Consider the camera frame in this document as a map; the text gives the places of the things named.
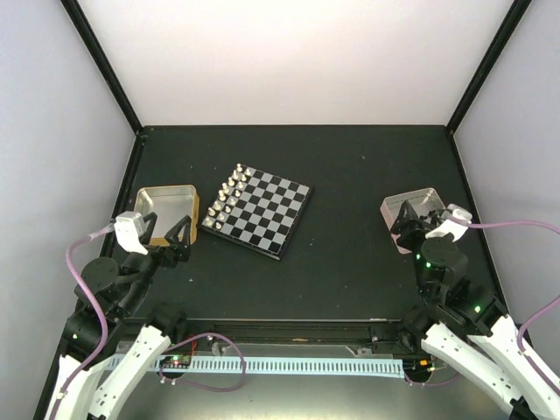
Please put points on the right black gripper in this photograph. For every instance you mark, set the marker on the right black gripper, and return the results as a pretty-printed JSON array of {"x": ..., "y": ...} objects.
[{"x": 410, "y": 221}]

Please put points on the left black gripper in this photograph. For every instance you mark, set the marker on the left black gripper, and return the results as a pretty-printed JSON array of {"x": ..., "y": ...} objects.
[{"x": 170, "y": 256}]

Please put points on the pink metal tin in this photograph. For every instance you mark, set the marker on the pink metal tin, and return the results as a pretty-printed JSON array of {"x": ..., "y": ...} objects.
[{"x": 424, "y": 201}]

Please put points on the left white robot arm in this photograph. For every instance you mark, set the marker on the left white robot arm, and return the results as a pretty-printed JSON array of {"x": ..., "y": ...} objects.
[{"x": 109, "y": 294}]

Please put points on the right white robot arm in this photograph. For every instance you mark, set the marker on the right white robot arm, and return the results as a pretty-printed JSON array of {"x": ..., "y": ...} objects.
[{"x": 466, "y": 326}]

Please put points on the small green circuit board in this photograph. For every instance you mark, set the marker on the small green circuit board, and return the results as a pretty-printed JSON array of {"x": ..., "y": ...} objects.
[{"x": 175, "y": 361}]

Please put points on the gold metal tin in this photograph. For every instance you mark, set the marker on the gold metal tin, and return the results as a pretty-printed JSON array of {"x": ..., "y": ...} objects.
[{"x": 170, "y": 203}]

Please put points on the black and silver chessboard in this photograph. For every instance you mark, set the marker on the black and silver chessboard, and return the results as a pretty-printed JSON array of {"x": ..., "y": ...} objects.
[{"x": 266, "y": 214}]

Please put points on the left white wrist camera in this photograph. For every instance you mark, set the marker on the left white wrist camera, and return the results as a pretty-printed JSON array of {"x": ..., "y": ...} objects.
[{"x": 129, "y": 228}]

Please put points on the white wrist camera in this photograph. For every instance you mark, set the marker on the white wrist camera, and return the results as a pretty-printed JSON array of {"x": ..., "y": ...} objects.
[
  {"x": 129, "y": 228},
  {"x": 455, "y": 221}
]

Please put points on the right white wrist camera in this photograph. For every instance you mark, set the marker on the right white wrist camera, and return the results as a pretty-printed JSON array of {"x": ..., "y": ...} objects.
[{"x": 455, "y": 221}]

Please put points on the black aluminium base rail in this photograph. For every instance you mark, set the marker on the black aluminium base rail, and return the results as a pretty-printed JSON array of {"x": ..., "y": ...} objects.
[{"x": 383, "y": 336}]

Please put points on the light blue cable duct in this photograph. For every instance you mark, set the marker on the light blue cable duct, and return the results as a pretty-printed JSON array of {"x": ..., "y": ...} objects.
[{"x": 385, "y": 368}]

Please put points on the left black frame post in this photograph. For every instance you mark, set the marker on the left black frame post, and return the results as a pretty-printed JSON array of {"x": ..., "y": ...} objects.
[{"x": 91, "y": 42}]

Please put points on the black frame post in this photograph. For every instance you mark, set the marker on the black frame post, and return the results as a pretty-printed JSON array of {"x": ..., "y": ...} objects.
[
  {"x": 91, "y": 42},
  {"x": 508, "y": 25}
]

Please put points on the right black frame post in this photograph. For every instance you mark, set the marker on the right black frame post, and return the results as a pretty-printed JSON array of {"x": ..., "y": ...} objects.
[{"x": 508, "y": 25}]

